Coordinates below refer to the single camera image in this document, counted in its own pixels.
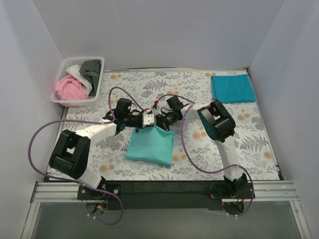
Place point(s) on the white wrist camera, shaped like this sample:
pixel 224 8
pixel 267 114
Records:
pixel 148 118
pixel 156 106

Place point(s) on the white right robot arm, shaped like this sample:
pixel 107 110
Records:
pixel 220 127

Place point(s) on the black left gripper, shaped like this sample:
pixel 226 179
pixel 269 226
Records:
pixel 139 121

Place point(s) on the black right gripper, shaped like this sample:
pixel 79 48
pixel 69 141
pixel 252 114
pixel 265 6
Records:
pixel 162 121

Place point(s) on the aluminium frame rail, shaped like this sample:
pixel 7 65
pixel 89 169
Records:
pixel 55 192

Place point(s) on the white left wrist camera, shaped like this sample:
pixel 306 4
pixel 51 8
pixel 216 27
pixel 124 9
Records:
pixel 148 118

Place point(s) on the white t shirt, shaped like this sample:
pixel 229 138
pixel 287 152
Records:
pixel 74 71

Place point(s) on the white plastic laundry basket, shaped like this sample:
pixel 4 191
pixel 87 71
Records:
pixel 92 100

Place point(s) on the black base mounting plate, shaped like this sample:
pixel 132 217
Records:
pixel 166 194

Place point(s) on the dark grey t shirt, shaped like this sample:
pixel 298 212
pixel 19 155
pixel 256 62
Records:
pixel 90 70

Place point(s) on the pink t shirt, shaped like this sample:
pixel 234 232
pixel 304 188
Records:
pixel 68 88

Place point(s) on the mint green t shirt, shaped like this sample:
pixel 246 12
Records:
pixel 152 145

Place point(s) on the folded teal t shirt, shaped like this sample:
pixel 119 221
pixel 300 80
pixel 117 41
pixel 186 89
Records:
pixel 232 89

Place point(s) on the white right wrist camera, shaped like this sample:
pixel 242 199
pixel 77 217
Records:
pixel 156 106

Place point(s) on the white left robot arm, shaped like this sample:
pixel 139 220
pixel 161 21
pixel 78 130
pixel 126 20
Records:
pixel 71 153

